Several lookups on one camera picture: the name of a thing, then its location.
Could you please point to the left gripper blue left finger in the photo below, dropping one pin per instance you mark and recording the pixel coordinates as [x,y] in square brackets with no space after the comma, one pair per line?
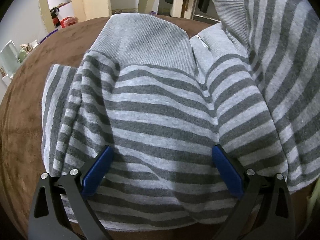
[48,218]

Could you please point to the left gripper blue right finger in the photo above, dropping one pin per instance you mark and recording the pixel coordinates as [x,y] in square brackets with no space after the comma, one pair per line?
[263,209]

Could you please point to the grey striped hoodie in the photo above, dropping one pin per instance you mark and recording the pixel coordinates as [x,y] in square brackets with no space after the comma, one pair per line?
[175,104]

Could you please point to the white clothes rack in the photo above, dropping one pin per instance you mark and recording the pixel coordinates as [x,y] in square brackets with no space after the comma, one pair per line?
[210,16]

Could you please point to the brown bed blanket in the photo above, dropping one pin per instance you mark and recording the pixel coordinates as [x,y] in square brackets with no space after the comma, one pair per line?
[25,129]

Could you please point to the red bag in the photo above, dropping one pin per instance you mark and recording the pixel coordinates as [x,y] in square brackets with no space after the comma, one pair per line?
[65,22]

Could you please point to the beige suitcase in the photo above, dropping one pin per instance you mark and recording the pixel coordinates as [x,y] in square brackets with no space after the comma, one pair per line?
[181,8]

